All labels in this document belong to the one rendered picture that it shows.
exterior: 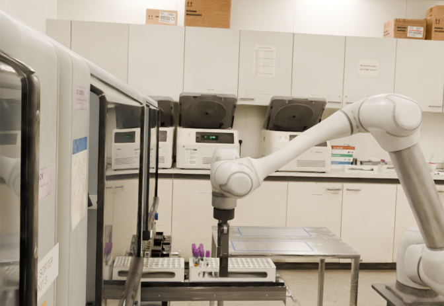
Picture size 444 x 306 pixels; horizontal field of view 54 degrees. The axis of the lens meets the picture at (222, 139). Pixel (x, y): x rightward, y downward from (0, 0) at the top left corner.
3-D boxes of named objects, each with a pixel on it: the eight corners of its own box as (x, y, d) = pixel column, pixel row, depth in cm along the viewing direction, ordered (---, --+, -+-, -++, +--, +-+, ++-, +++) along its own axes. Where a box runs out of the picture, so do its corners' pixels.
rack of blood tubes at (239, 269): (189, 285, 146) (189, 267, 146) (188, 274, 156) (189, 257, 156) (275, 285, 149) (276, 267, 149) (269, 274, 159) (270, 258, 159)
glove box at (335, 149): (332, 153, 432) (332, 143, 432) (328, 152, 445) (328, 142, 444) (355, 154, 434) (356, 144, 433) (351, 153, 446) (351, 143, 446)
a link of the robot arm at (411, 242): (423, 273, 180) (426, 221, 179) (454, 291, 162) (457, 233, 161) (387, 275, 177) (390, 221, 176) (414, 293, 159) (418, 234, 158)
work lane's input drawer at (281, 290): (80, 308, 141) (81, 281, 141) (89, 291, 155) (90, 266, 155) (298, 306, 149) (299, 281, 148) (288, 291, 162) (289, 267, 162)
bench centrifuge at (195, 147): (176, 170, 378) (178, 90, 374) (176, 162, 440) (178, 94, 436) (238, 171, 384) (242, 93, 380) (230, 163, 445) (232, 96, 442)
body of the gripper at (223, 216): (236, 209, 147) (235, 236, 148) (233, 205, 156) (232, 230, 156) (214, 209, 146) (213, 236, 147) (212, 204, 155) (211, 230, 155)
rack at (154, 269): (93, 285, 143) (94, 267, 143) (99, 274, 153) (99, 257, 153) (184, 285, 146) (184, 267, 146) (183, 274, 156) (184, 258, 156)
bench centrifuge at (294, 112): (271, 172, 386) (274, 94, 383) (259, 164, 448) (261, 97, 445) (332, 173, 392) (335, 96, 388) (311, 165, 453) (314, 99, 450)
